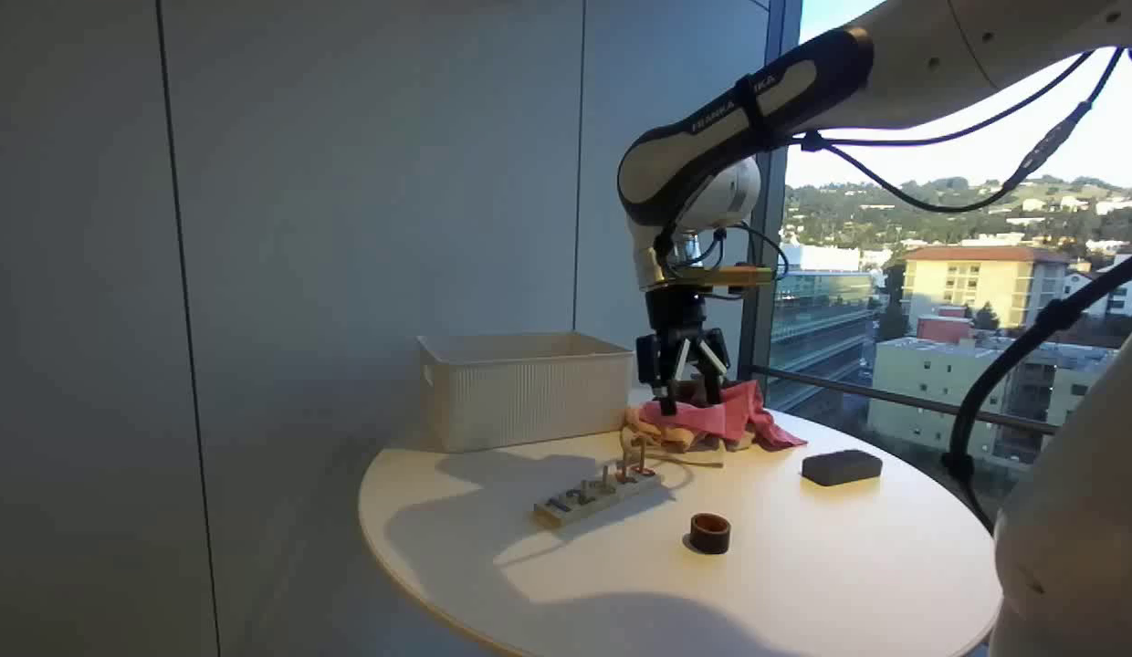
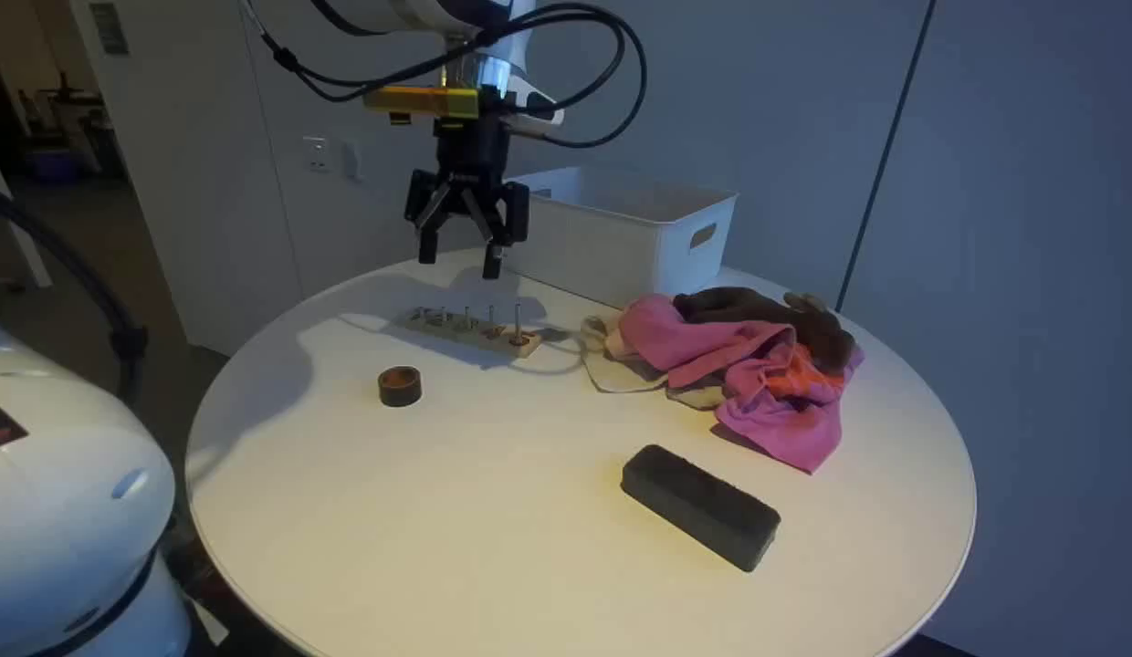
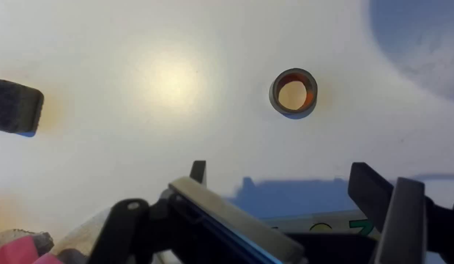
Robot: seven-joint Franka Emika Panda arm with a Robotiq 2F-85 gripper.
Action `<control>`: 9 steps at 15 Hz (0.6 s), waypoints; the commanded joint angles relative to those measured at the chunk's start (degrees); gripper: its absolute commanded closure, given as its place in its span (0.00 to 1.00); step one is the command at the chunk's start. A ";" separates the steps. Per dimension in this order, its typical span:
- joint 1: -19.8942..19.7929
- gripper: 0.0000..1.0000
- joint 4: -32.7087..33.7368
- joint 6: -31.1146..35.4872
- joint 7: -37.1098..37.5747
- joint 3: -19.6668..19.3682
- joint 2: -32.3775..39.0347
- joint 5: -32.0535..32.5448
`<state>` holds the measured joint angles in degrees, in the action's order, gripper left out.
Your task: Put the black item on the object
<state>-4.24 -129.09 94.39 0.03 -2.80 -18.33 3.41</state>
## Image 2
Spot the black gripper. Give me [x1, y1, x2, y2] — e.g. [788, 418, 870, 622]
[403, 113, 532, 280]

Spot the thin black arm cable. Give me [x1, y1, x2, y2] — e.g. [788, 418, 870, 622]
[243, 0, 653, 155]

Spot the beige power strip cable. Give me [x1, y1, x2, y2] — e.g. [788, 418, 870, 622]
[537, 312, 731, 411]

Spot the dark brown cloth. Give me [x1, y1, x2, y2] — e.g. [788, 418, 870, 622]
[669, 284, 861, 376]

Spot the white plastic bin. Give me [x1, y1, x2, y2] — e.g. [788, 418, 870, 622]
[506, 166, 741, 312]

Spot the gold wrist camera mount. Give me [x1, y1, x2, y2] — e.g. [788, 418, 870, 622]
[366, 81, 486, 126]

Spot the thick black hose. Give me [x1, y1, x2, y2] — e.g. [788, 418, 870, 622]
[0, 180, 154, 402]

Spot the white power strip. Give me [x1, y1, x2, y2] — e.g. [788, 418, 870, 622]
[391, 295, 548, 366]

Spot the pink cloth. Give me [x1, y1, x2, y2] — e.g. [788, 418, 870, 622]
[614, 291, 865, 478]

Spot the black rectangular case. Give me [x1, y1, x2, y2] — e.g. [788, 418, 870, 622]
[618, 443, 787, 576]

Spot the small black round item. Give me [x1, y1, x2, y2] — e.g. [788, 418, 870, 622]
[375, 360, 428, 411]

